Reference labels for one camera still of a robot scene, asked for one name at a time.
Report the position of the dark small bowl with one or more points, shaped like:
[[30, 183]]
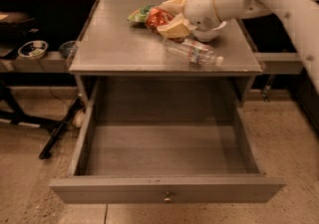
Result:
[[67, 48]]

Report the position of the green chip bag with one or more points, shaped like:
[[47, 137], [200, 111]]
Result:
[[141, 14]]

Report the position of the white bowl with cables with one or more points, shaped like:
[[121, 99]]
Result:
[[33, 49]]

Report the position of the metal drawer knob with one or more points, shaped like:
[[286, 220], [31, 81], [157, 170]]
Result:
[[168, 197]]

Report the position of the black stand legs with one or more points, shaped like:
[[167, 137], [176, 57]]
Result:
[[17, 116]]

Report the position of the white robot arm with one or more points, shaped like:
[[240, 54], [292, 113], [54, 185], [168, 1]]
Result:
[[300, 19]]

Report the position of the grey cabinet with top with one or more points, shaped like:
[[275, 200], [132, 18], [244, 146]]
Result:
[[113, 46]]

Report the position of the open grey top drawer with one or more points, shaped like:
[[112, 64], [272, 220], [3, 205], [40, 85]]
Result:
[[143, 137]]

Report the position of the clear plastic water bottle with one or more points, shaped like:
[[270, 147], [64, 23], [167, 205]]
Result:
[[196, 52]]

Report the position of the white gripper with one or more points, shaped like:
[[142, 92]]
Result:
[[199, 9]]

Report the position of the white ceramic bowl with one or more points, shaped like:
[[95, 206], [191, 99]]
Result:
[[207, 36]]

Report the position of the red coke can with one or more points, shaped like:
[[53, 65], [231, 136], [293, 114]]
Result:
[[157, 17]]

